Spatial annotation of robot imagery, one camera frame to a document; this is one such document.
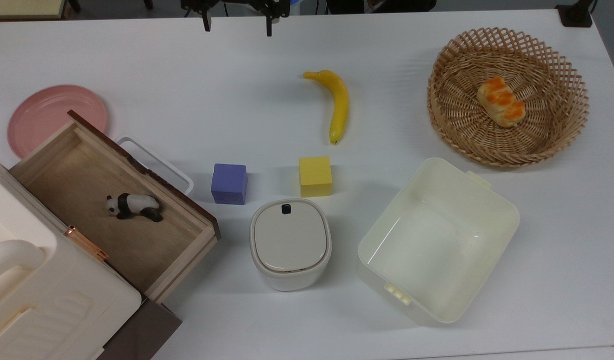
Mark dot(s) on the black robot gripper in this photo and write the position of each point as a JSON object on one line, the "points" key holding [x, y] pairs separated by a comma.
{"points": [[237, 6]]}

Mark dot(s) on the wooden drawer with brown front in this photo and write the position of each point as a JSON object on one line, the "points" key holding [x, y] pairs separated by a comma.
{"points": [[87, 185]]}

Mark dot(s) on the dark brown drawer cabinet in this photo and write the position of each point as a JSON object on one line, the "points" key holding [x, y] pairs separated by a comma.
{"points": [[142, 330]]}

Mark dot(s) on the yellow toy banana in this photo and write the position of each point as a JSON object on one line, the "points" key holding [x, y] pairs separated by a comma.
{"points": [[340, 100]]}

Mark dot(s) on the purple foam cube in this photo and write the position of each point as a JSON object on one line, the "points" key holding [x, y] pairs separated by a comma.
{"points": [[229, 184]]}

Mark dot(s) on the yellow foam cube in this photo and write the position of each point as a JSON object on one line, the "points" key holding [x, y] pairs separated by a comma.
{"points": [[315, 176]]}

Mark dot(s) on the black and white panda toy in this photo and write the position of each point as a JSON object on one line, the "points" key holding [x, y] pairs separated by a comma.
{"points": [[134, 205]]}

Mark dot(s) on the pink plate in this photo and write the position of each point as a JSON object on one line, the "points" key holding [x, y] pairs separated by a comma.
{"points": [[42, 115]]}

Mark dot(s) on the cream lidded trash can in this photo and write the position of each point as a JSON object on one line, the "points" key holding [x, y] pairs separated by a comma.
{"points": [[290, 245]]}

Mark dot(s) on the woven wicker basket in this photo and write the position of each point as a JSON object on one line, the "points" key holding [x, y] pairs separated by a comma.
{"points": [[456, 127]]}

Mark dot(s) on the copper cabinet latch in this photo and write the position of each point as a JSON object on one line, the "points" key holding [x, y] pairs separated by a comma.
{"points": [[86, 243]]}

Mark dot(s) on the orange topped toy bread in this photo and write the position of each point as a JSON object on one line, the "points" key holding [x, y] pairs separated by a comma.
{"points": [[501, 102]]}

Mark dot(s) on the cream plastic bin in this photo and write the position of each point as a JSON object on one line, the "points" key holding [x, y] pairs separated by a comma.
{"points": [[436, 245]]}

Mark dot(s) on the cream plastic cabinet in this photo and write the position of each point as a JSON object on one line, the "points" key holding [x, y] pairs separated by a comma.
{"points": [[47, 300]]}

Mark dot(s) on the black camera stand clamp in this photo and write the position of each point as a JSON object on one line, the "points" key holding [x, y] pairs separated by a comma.
{"points": [[575, 14]]}

